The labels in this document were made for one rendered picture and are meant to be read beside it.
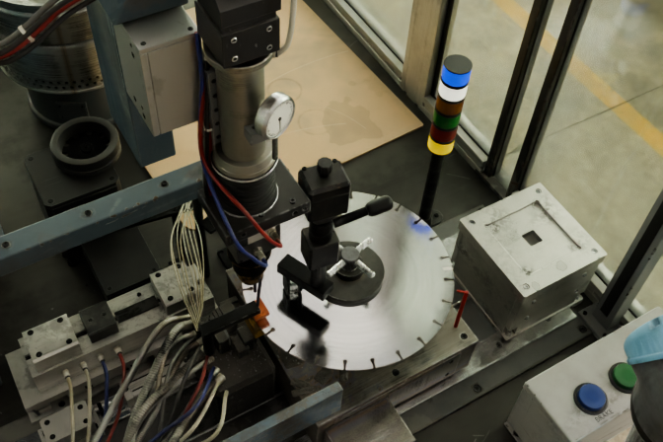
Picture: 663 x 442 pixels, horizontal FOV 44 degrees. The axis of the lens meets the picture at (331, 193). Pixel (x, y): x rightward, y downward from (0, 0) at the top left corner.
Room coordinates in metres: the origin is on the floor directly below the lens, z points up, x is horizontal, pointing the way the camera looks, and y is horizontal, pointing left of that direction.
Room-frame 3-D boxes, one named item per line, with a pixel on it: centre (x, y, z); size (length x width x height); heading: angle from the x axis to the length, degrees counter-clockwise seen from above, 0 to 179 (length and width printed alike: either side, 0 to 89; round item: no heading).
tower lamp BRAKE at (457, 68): (0.98, -0.18, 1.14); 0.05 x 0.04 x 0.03; 34
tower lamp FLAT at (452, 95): (0.98, -0.18, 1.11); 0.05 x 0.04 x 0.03; 34
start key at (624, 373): (0.59, -0.46, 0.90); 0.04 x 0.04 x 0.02
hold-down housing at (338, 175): (0.65, 0.01, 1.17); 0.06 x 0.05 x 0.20; 115
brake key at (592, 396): (0.56, -0.41, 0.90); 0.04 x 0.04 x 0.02
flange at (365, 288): (0.71, -0.04, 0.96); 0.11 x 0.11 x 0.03
